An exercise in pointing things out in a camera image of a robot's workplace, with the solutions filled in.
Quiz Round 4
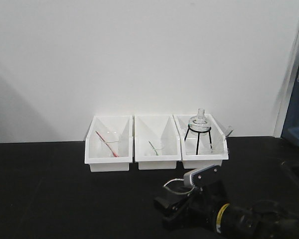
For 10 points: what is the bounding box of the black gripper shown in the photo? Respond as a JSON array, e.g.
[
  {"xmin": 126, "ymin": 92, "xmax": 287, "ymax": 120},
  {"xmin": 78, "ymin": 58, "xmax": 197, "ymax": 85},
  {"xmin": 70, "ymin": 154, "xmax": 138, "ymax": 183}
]
[{"xmin": 153, "ymin": 180, "xmax": 229, "ymax": 229}]

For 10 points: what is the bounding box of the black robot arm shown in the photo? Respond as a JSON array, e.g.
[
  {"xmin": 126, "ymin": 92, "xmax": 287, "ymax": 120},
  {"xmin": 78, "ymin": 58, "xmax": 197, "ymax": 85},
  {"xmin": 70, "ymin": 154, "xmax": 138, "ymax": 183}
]
[{"xmin": 153, "ymin": 181, "xmax": 299, "ymax": 239}]

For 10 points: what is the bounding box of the right white plastic bin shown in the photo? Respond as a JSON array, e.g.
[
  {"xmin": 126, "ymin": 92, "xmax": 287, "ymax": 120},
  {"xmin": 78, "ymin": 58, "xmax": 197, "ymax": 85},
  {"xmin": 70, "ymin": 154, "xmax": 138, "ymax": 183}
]
[{"xmin": 173, "ymin": 114, "xmax": 229, "ymax": 169}]

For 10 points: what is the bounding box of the white plastic bin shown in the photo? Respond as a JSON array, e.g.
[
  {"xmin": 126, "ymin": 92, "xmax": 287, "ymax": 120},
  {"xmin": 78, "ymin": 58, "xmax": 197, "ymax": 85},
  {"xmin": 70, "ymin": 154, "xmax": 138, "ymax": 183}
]
[
  {"xmin": 134, "ymin": 115, "xmax": 181, "ymax": 170},
  {"xmin": 84, "ymin": 116, "xmax": 134, "ymax": 172},
  {"xmin": 173, "ymin": 114, "xmax": 229, "ymax": 169}
]

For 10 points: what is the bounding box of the middle white plastic bin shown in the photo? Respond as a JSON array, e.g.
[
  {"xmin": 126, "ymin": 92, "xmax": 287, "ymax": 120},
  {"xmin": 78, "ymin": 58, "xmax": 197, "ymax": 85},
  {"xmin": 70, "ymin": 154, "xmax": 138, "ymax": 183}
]
[{"xmin": 134, "ymin": 115, "xmax": 181, "ymax": 170}]

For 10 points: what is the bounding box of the round glass flask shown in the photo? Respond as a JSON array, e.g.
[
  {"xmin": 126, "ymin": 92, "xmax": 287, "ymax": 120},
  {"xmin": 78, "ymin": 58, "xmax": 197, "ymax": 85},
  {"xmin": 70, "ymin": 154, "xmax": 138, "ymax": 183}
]
[{"xmin": 188, "ymin": 108, "xmax": 211, "ymax": 133}]

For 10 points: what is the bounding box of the left white plastic bin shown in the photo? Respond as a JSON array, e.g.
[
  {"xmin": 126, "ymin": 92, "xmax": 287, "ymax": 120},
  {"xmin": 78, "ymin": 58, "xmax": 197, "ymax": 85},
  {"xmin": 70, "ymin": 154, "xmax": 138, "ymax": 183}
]
[{"xmin": 84, "ymin": 116, "xmax": 134, "ymax": 172}]

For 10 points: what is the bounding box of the clear glass test tube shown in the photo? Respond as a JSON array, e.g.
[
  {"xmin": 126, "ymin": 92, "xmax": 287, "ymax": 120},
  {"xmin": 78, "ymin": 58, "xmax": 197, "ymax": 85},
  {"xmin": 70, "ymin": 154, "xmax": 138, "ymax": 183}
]
[{"xmin": 211, "ymin": 125, "xmax": 234, "ymax": 151}]

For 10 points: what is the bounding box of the white camera cable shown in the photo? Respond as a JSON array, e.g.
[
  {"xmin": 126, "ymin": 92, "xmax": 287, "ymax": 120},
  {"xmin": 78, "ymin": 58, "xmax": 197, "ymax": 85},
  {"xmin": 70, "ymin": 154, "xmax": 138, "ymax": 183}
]
[{"xmin": 163, "ymin": 178, "xmax": 191, "ymax": 195}]

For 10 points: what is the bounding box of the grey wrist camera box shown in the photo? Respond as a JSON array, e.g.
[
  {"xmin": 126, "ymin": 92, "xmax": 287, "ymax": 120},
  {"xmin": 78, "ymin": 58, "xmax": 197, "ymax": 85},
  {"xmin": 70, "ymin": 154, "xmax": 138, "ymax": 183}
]
[{"xmin": 183, "ymin": 165, "xmax": 221, "ymax": 191}]

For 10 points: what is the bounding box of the black wire tripod stand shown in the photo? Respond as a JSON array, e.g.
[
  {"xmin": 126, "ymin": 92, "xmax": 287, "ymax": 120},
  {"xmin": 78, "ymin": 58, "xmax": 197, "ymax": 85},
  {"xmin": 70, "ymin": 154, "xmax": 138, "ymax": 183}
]
[{"xmin": 184, "ymin": 125, "xmax": 212, "ymax": 155}]

